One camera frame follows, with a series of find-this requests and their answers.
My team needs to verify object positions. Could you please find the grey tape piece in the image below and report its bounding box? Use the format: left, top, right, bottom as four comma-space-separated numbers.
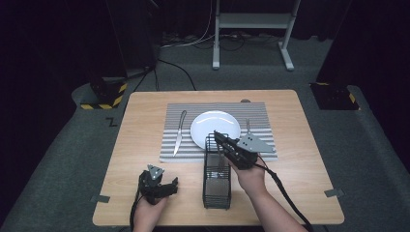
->
90, 194, 111, 204
323, 188, 345, 198

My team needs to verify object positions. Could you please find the person's right hand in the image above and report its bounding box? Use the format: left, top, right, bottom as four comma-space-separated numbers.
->
228, 159, 269, 196

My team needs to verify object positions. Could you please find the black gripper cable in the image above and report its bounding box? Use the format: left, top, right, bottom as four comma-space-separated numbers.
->
129, 189, 143, 232
255, 154, 316, 232

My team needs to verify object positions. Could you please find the black wire cutlery basket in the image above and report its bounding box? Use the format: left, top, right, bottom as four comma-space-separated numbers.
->
201, 131, 233, 211

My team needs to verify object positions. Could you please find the person's left hand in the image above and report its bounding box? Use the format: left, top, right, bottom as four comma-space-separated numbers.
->
133, 195, 169, 225

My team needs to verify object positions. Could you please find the black floor cable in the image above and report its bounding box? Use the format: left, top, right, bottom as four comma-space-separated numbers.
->
157, 58, 197, 92

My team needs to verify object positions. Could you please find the white floor cable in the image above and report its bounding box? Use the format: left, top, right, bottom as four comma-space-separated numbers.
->
160, 0, 217, 49

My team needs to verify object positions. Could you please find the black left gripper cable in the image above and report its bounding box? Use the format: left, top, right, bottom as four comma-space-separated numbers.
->
129, 189, 143, 232

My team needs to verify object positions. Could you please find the white metal stand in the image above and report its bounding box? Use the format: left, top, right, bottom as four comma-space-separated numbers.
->
211, 0, 302, 73

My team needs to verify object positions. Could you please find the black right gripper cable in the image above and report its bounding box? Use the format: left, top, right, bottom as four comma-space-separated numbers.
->
255, 154, 316, 232

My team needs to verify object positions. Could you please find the black base with hazard stripes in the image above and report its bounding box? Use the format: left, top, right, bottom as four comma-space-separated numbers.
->
308, 81, 361, 111
79, 76, 129, 111

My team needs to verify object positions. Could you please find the black upright cabinet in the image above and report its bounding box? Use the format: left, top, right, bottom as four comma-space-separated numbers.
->
105, 0, 160, 72

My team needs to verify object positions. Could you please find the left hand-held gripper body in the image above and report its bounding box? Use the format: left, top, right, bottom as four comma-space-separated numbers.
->
138, 163, 165, 206

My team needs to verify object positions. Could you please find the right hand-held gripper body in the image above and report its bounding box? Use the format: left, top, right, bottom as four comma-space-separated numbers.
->
224, 132, 276, 171

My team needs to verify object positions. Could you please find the silver table knife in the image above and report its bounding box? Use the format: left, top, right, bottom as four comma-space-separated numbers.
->
172, 109, 189, 159

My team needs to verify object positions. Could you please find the grey striped placemat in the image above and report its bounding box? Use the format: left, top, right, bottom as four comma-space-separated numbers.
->
159, 101, 279, 164

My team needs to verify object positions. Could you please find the white round plate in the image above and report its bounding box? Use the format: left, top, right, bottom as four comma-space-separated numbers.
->
190, 109, 242, 151

